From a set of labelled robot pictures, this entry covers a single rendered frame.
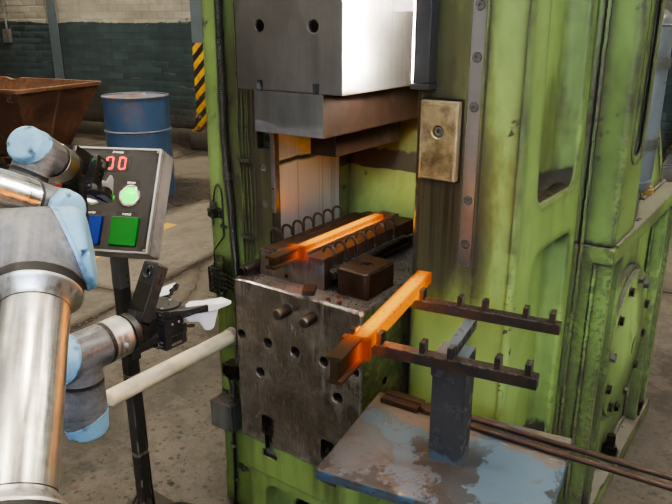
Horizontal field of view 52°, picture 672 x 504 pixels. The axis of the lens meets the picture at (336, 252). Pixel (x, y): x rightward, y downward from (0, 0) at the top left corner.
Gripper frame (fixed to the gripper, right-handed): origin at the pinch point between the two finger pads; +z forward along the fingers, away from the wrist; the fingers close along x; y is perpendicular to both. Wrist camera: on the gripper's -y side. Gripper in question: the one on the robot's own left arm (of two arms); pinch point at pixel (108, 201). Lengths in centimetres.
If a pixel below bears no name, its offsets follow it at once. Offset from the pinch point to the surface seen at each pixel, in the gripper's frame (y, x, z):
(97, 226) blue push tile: -4.3, 7.1, 9.5
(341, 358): -34, -68, -48
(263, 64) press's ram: 31, -38, -11
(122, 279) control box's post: -14.9, 8.1, 28.9
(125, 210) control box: 0.4, 0.6, 10.3
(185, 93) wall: 303, 264, 621
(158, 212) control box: 1.1, -6.9, 13.5
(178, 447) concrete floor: -67, 15, 105
